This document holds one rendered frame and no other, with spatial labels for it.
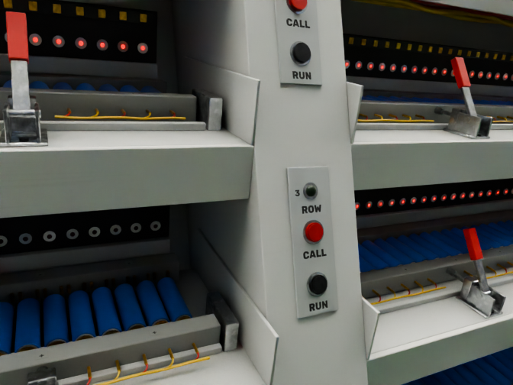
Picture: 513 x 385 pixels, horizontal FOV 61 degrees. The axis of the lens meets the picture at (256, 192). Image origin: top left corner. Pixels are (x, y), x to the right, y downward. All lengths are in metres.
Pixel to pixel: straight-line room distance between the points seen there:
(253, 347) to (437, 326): 0.20
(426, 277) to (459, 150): 0.15
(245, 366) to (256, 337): 0.03
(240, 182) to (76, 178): 0.12
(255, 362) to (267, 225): 0.12
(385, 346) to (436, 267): 0.15
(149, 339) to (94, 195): 0.13
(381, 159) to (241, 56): 0.16
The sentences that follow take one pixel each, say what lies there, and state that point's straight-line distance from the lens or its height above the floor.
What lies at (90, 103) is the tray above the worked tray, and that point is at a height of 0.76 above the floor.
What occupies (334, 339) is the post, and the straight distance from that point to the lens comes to 0.39.
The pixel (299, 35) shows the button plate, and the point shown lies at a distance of 0.38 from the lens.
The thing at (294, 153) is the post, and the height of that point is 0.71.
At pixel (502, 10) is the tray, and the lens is 0.61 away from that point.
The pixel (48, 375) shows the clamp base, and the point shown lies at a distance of 0.35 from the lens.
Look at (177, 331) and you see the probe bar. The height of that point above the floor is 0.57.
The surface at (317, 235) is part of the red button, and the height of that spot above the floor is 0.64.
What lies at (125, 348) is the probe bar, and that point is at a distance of 0.37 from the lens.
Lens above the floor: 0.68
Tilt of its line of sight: level
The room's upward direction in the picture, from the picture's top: 4 degrees counter-clockwise
